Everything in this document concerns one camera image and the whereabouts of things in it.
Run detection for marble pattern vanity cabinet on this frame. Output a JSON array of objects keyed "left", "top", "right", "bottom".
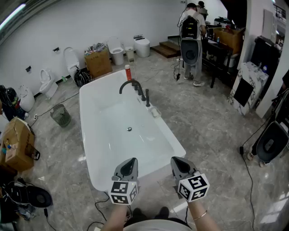
[{"left": 228, "top": 61, "right": 269, "bottom": 117}]

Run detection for dark wooden staircase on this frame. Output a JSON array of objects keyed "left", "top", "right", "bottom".
[{"left": 220, "top": 0, "right": 249, "bottom": 31}]

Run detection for person's right black shoe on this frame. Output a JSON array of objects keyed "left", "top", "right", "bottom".
[{"left": 154, "top": 206, "right": 170, "bottom": 219}]

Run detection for black metal railing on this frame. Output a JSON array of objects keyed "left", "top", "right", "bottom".
[{"left": 272, "top": 3, "right": 287, "bottom": 20}]

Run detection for white floor cable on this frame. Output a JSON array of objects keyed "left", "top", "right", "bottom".
[{"left": 133, "top": 60, "right": 159, "bottom": 84}]

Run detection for pile of packets and cloths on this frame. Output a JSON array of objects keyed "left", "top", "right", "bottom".
[{"left": 84, "top": 42, "right": 108, "bottom": 55}]

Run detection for black curved faucet spout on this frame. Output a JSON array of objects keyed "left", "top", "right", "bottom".
[{"left": 119, "top": 80, "right": 147, "bottom": 102}]

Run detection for white round-bowl toilet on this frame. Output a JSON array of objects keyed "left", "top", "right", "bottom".
[{"left": 107, "top": 36, "right": 125, "bottom": 66}]

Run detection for rose gold bracelet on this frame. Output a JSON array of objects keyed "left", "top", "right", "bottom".
[{"left": 193, "top": 209, "right": 208, "bottom": 221}]

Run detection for white tall-lid toilet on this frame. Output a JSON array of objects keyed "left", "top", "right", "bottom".
[{"left": 63, "top": 46, "right": 80, "bottom": 79}]

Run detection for ceiling tube light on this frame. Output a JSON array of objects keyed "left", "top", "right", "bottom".
[{"left": 0, "top": 3, "right": 27, "bottom": 31}]

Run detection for green wire wastebasket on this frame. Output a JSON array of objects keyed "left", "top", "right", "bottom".
[{"left": 50, "top": 103, "right": 72, "bottom": 128}]

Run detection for person's left forearm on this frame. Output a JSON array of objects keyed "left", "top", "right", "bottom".
[{"left": 103, "top": 204, "right": 128, "bottom": 231}]

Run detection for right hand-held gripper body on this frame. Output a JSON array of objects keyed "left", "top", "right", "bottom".
[{"left": 175, "top": 170, "right": 210, "bottom": 203}]

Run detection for brown cardboard box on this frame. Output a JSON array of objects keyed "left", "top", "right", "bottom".
[{"left": 84, "top": 48, "right": 113, "bottom": 79}]

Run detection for large open cardboard box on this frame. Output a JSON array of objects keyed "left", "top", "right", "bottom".
[{"left": 0, "top": 116, "right": 36, "bottom": 172}]

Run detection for person's black shoe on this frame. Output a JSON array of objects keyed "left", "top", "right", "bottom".
[
  {"left": 132, "top": 208, "right": 147, "bottom": 221},
  {"left": 154, "top": 206, "right": 170, "bottom": 219}
]

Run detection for white squat open-lid toilet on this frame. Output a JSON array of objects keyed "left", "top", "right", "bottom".
[{"left": 39, "top": 67, "right": 59, "bottom": 99}]

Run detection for white and black appliance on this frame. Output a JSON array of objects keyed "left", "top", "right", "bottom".
[{"left": 214, "top": 17, "right": 232, "bottom": 29}]

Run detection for grey oval pod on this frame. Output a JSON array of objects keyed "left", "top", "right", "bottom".
[
  {"left": 180, "top": 38, "right": 203, "bottom": 66},
  {"left": 26, "top": 185, "right": 54, "bottom": 208},
  {"left": 256, "top": 120, "right": 289, "bottom": 164}
]

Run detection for white pedal bin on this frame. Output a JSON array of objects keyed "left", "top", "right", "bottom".
[{"left": 125, "top": 46, "right": 135, "bottom": 62}]

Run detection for white bathtub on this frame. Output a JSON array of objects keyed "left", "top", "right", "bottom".
[{"left": 79, "top": 69, "right": 187, "bottom": 192}]

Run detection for white smart toilet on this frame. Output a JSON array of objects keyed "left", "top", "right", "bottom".
[{"left": 133, "top": 35, "right": 151, "bottom": 58}]

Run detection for black cabinet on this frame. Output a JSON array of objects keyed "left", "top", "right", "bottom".
[{"left": 250, "top": 36, "right": 283, "bottom": 75}]

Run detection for dark backpack green trim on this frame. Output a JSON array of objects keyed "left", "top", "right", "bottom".
[{"left": 3, "top": 87, "right": 20, "bottom": 108}]

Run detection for black table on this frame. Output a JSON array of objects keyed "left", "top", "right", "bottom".
[{"left": 202, "top": 38, "right": 234, "bottom": 88}]

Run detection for person's right forearm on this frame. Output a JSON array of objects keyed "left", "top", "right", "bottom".
[{"left": 187, "top": 199, "right": 221, "bottom": 231}]

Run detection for black dangling cable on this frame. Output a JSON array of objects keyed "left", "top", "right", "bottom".
[{"left": 173, "top": 57, "right": 184, "bottom": 82}]

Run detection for black and white backpack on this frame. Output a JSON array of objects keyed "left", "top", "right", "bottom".
[{"left": 180, "top": 16, "right": 201, "bottom": 41}]

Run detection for black floor cable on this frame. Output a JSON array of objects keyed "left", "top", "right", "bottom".
[
  {"left": 239, "top": 126, "right": 256, "bottom": 231},
  {"left": 29, "top": 92, "right": 79, "bottom": 127},
  {"left": 87, "top": 191, "right": 112, "bottom": 231}
]

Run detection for white egg-shaped toilet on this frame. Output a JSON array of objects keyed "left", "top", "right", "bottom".
[{"left": 19, "top": 85, "right": 36, "bottom": 113}]

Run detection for person's left black shoe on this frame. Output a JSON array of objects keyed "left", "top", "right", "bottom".
[{"left": 132, "top": 208, "right": 147, "bottom": 221}]

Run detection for wooden step platform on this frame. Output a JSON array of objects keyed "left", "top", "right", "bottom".
[{"left": 150, "top": 40, "right": 181, "bottom": 59}]

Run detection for person's white shirt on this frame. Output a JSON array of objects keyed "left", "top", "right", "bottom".
[{"left": 123, "top": 217, "right": 192, "bottom": 231}]

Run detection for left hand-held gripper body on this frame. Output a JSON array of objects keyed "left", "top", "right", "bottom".
[{"left": 108, "top": 176, "right": 140, "bottom": 205}]

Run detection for clear soap dish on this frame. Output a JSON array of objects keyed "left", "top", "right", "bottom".
[{"left": 149, "top": 107, "right": 162, "bottom": 119}]

